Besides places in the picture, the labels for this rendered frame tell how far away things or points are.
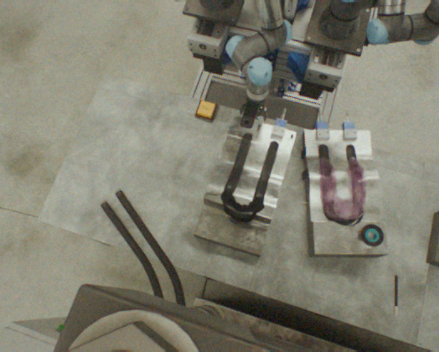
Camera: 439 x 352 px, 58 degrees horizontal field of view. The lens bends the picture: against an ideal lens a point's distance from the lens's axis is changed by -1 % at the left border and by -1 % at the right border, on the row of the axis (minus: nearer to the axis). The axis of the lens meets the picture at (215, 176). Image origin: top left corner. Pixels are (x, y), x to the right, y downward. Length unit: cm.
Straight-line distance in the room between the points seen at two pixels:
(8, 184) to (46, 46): 102
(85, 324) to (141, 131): 142
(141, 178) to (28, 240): 117
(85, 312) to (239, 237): 118
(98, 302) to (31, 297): 225
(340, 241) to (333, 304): 24
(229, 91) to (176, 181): 97
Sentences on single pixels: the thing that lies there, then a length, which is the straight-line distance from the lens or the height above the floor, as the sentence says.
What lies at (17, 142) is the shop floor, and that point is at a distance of 287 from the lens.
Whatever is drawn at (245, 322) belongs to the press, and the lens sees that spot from 155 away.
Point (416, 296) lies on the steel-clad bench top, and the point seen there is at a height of 80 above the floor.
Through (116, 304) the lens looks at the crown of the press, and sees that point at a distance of 34.
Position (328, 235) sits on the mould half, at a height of 91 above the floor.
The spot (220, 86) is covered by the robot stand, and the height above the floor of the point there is 21.
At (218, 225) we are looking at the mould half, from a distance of 150.
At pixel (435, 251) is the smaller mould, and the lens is 166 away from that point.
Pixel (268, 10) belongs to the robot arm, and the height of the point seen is 133.
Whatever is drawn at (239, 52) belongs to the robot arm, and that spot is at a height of 124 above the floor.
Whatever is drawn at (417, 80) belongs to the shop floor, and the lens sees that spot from 299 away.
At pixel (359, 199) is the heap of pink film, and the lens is 156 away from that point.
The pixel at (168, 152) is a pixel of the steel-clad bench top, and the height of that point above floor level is 80.
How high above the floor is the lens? 233
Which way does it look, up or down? 72 degrees down
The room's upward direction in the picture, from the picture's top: 6 degrees counter-clockwise
